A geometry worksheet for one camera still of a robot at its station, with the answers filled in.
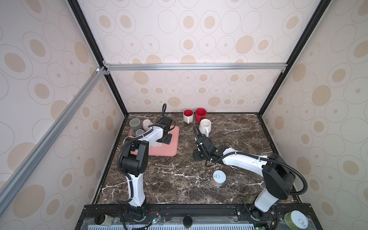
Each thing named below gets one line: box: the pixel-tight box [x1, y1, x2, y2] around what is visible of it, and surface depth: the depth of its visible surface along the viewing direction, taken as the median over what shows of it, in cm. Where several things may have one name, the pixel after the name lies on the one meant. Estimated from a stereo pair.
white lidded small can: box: [212, 169, 227, 187], surface depth 83 cm
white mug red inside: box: [183, 108, 195, 125], surface depth 112 cm
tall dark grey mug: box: [128, 117, 144, 134], surface depth 101 cm
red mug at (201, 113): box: [195, 107, 207, 123], surface depth 114 cm
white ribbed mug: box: [198, 118, 212, 138], surface depth 105 cm
